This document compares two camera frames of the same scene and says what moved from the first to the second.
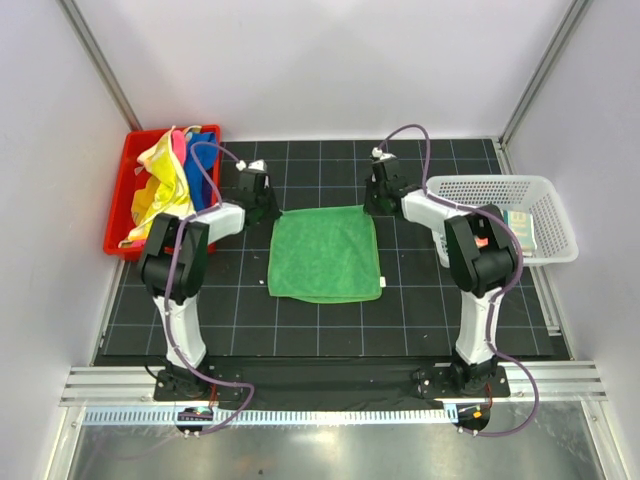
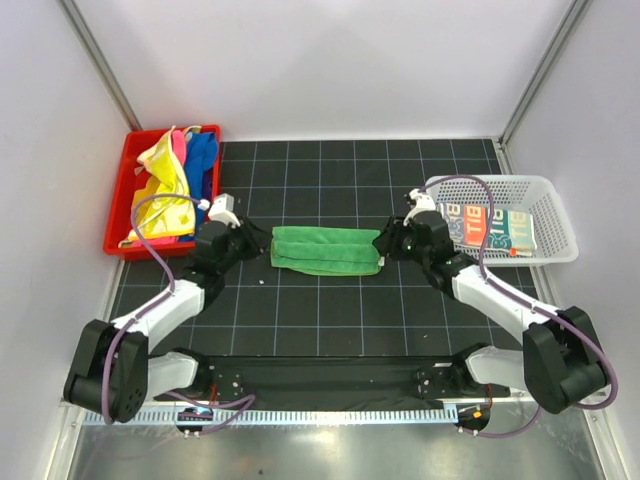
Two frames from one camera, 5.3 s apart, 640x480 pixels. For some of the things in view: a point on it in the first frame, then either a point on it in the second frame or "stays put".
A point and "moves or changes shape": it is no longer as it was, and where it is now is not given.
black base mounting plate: x=333 y=382 stays put
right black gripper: x=369 y=208 → x=387 y=243
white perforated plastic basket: x=555 y=241 stays put
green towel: x=324 y=254 moves or changes shape
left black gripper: x=274 y=212 → x=255 y=238
